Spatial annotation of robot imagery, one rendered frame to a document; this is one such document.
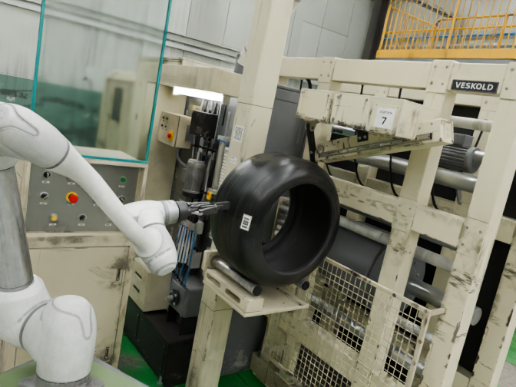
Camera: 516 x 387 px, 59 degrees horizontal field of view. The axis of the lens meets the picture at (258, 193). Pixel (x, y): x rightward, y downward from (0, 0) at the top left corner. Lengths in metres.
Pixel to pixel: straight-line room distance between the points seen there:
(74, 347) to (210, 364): 1.18
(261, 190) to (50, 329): 0.88
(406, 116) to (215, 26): 10.26
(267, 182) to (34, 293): 0.90
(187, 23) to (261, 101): 9.58
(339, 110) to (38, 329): 1.44
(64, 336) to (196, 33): 10.64
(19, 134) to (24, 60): 9.51
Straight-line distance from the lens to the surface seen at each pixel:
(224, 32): 12.08
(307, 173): 1.88
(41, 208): 2.28
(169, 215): 1.65
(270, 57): 2.17
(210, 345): 2.45
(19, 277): 1.52
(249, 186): 1.80
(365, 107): 1.98
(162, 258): 1.51
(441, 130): 1.92
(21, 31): 10.71
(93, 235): 2.34
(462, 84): 2.12
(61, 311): 1.44
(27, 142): 1.22
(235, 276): 2.03
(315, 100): 2.19
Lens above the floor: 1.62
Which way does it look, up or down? 10 degrees down
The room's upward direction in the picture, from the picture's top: 11 degrees clockwise
